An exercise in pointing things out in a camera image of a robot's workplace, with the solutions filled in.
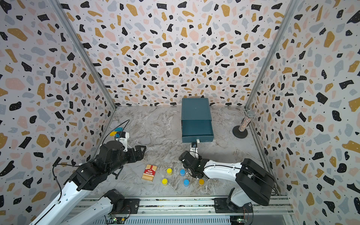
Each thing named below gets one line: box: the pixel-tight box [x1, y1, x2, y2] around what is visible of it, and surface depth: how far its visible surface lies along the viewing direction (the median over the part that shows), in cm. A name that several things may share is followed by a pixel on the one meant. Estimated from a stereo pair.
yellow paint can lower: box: [161, 178, 169, 187], surface depth 82 cm
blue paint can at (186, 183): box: [183, 179, 190, 188], surface depth 82 cm
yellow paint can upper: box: [166, 167, 173, 176], surface depth 86 cm
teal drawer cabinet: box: [181, 97, 215, 143], surface depth 90 cm
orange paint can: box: [198, 178, 205, 187], surface depth 82 cm
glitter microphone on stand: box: [232, 109, 257, 139], surface depth 99 cm
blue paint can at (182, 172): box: [179, 169, 186, 177], surface depth 86 cm
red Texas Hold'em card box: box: [141, 164, 158, 182], surface depth 86 cm
